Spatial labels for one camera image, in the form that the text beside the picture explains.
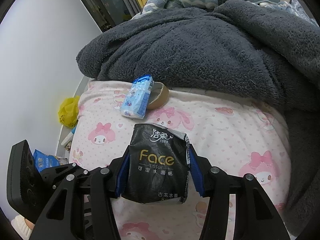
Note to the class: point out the black Face tissue pack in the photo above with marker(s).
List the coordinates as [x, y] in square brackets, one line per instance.
[159, 165]

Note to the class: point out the pink cartoon bed sheet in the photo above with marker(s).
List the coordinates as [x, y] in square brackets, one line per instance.
[245, 142]

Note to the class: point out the blue white tissue pack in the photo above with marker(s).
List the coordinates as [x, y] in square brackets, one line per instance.
[136, 100]

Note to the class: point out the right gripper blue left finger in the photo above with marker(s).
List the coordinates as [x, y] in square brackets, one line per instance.
[122, 174]

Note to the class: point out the yellow plastic bag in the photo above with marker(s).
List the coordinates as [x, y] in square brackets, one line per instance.
[68, 112]

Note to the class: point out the brown cardboard tape core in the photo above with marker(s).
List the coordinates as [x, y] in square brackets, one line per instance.
[158, 97]

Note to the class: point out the dark grey fleece blanket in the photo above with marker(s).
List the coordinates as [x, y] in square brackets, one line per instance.
[238, 48]

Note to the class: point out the blue snack bag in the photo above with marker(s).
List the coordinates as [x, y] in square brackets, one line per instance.
[43, 161]

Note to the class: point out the dark window door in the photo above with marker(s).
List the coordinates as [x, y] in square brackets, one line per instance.
[109, 13]

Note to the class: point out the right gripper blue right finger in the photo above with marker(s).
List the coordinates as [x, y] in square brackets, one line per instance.
[197, 170]

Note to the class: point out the small keychain on floor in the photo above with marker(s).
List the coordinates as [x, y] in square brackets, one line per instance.
[68, 146]

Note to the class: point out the white slipper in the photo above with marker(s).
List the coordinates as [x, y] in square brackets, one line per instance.
[22, 226]

